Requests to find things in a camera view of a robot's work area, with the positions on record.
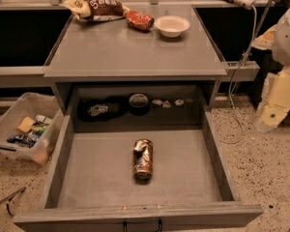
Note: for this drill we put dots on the blue snack wrapper in bin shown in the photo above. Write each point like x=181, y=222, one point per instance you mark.
x=28, y=139

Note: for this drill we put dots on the yellow sponge in bin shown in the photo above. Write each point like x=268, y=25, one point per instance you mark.
x=26, y=124

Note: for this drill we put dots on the grey open top drawer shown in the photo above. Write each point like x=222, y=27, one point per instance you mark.
x=91, y=186

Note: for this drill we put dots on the grey counter cabinet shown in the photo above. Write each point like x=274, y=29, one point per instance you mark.
x=112, y=51

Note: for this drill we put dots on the brown chip bag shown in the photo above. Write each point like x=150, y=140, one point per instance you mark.
x=96, y=10

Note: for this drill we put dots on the crushed red soda can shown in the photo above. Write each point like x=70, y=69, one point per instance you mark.
x=139, y=20

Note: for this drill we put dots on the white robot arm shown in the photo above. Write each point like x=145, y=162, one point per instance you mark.
x=277, y=40

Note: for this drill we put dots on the clear plastic storage bin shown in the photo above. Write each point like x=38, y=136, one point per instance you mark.
x=45, y=110

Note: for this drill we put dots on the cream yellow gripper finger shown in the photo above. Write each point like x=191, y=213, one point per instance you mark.
x=275, y=104

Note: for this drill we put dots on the metal bar on floor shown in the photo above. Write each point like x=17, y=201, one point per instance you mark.
x=12, y=195

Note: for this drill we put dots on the black drawer handle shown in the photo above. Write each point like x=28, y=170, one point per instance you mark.
x=155, y=226

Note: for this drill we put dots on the white paper bowl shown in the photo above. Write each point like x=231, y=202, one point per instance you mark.
x=172, y=26

